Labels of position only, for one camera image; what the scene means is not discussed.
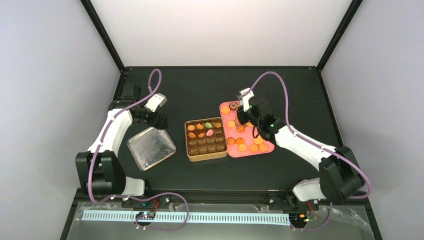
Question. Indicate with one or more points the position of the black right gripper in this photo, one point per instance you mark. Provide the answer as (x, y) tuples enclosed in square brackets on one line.
[(241, 120)]

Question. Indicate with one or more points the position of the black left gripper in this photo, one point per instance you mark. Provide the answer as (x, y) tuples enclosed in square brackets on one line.
[(158, 124)]

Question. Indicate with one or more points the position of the orange cookie second row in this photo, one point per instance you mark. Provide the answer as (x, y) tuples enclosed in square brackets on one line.
[(191, 135)]

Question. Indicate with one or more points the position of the green round macaron cookie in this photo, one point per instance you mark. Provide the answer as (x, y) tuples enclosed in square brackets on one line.
[(208, 125)]

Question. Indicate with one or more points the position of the gold cookie tin box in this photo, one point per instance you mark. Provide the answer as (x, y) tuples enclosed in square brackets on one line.
[(208, 147)]

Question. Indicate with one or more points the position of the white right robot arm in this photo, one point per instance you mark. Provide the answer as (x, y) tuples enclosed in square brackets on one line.
[(338, 179)]

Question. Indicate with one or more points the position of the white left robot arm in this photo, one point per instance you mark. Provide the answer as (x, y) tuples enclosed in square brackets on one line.
[(99, 170)]

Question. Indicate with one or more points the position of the silver tin lid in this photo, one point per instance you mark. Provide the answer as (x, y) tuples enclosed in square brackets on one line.
[(150, 147)]

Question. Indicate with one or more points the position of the pink plastic tray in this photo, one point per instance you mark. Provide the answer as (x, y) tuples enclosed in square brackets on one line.
[(242, 139)]

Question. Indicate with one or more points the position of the chocolate sprinkled donut cookie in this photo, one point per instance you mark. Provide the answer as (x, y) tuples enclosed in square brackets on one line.
[(233, 106)]

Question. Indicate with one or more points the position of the pink round macaron cookie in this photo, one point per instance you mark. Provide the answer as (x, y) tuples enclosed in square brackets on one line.
[(210, 132)]

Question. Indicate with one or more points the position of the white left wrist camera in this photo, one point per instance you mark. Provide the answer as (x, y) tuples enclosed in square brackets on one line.
[(156, 101)]

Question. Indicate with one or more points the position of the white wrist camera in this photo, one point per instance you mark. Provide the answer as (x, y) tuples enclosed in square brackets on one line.
[(244, 96), (156, 101)]

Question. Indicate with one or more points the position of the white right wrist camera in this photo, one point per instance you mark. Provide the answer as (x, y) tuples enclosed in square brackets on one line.
[(244, 96)]

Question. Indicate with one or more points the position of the light blue slotted cable duct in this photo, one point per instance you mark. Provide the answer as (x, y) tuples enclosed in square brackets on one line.
[(279, 219)]

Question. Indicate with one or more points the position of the black enclosure frame post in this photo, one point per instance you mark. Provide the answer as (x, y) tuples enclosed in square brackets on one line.
[(102, 32)]

